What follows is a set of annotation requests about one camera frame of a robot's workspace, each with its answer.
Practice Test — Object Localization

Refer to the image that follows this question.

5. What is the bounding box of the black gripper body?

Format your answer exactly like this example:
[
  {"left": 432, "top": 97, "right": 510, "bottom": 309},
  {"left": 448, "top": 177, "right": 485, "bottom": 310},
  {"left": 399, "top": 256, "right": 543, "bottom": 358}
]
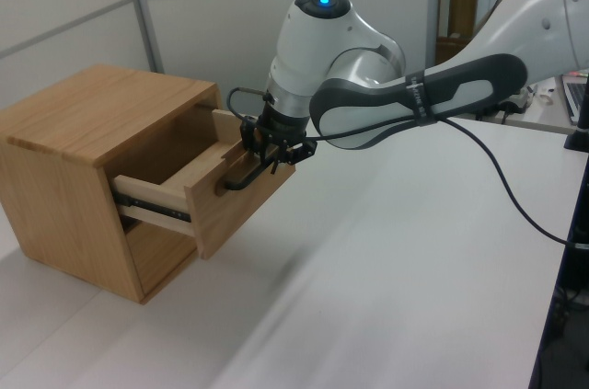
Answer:
[{"left": 256, "top": 104, "right": 308, "bottom": 145}]

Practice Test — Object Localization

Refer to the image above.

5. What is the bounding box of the black metal drawer handle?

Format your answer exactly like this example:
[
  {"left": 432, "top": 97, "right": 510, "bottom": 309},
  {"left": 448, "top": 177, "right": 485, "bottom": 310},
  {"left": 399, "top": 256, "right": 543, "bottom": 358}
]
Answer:
[{"left": 224, "top": 160, "right": 271, "bottom": 191}]

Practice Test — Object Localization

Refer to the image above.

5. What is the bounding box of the wooden drawer with black handle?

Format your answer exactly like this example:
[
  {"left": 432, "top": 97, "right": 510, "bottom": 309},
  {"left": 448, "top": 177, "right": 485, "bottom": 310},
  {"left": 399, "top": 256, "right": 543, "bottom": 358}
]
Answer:
[{"left": 112, "top": 108, "right": 297, "bottom": 261}]

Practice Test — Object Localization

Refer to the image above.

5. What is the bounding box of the wooden drawer cabinet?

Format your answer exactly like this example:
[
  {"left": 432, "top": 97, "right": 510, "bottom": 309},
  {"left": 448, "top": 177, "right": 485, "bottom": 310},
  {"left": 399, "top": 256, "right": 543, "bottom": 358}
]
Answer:
[{"left": 0, "top": 63, "right": 220, "bottom": 305}]

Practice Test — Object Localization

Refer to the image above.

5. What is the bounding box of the low brown cardboard box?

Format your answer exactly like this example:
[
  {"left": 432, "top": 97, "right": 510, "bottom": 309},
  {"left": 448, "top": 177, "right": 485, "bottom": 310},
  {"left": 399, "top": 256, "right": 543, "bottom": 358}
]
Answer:
[{"left": 435, "top": 36, "right": 471, "bottom": 66}]

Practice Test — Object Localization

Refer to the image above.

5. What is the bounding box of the tall brown cardboard box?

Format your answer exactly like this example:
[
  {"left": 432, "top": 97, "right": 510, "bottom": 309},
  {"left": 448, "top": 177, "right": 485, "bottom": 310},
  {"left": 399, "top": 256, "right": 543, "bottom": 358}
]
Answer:
[{"left": 448, "top": 0, "right": 481, "bottom": 40}]

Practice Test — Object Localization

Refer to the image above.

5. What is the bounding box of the grey desk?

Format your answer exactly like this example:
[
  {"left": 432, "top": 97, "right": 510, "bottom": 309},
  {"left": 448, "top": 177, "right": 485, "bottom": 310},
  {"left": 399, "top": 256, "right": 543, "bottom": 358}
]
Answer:
[{"left": 453, "top": 71, "right": 589, "bottom": 136}]

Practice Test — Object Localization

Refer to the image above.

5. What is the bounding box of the silver laptop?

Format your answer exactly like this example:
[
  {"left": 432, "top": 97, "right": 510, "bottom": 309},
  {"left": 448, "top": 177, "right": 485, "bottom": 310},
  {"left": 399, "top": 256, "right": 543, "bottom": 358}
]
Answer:
[{"left": 560, "top": 74, "right": 589, "bottom": 126}]

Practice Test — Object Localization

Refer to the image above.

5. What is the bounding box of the black drawer slide rail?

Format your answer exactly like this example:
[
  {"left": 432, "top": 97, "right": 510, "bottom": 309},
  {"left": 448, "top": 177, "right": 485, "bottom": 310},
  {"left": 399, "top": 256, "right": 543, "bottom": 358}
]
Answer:
[{"left": 113, "top": 190, "right": 192, "bottom": 223}]

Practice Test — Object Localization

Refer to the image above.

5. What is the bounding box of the black velcro cable strap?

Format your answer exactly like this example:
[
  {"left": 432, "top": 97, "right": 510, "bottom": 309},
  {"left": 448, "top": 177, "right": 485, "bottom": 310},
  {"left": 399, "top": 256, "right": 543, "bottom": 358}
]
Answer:
[{"left": 406, "top": 70, "right": 439, "bottom": 129}]

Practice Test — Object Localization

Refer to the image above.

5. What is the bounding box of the grey metal partition post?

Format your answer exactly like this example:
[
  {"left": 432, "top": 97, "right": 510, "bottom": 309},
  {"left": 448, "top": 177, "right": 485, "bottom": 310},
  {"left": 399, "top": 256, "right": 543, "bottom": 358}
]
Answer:
[
  {"left": 427, "top": 0, "right": 445, "bottom": 69},
  {"left": 120, "top": 0, "right": 166, "bottom": 74}
]

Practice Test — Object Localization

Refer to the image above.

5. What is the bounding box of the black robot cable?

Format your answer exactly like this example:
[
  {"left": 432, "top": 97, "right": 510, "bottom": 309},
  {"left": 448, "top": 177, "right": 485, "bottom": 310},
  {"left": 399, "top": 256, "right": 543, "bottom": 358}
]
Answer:
[{"left": 227, "top": 86, "right": 589, "bottom": 247}]

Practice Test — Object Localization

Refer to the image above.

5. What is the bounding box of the black upright post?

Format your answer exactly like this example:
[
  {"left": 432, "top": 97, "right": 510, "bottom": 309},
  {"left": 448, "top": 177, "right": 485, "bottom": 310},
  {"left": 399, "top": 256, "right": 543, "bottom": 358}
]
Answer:
[{"left": 527, "top": 152, "right": 589, "bottom": 389}]

